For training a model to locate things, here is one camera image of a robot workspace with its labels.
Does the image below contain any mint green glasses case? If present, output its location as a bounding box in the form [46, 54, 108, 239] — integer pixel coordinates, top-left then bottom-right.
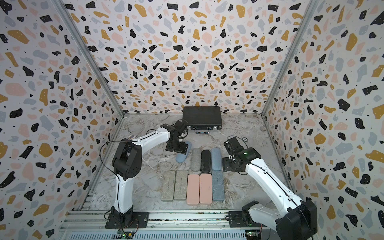
[174, 170, 188, 201]

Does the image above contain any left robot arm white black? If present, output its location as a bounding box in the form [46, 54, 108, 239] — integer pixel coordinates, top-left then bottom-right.
[111, 121, 189, 227]

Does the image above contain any pink glasses case grey lining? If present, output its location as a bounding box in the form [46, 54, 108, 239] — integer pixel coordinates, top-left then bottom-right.
[186, 174, 200, 206]

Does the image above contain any black ribbed briefcase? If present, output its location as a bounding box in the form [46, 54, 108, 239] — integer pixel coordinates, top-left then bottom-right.
[183, 106, 223, 130]

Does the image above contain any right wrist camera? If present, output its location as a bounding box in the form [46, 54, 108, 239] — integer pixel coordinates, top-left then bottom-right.
[224, 137, 244, 159]

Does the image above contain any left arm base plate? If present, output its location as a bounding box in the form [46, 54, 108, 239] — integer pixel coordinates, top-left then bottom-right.
[105, 212, 150, 229]

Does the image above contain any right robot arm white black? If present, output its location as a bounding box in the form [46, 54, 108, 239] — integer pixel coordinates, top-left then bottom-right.
[226, 146, 318, 240]

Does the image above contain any grey case mint lining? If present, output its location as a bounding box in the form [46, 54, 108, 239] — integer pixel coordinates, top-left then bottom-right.
[212, 171, 225, 202]

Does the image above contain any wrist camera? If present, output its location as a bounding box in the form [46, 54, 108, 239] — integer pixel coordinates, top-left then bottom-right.
[224, 137, 244, 159]
[173, 120, 188, 139]

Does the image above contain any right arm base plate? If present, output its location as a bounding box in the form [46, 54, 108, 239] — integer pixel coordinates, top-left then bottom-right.
[225, 211, 265, 228]

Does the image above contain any aluminium front rail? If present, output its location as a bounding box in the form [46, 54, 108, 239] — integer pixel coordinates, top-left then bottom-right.
[59, 210, 280, 240]

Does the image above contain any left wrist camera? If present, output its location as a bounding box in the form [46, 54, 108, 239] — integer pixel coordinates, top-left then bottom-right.
[173, 120, 188, 139]

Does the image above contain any black case beige lining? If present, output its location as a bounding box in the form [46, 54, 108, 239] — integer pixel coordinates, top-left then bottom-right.
[201, 150, 212, 174]

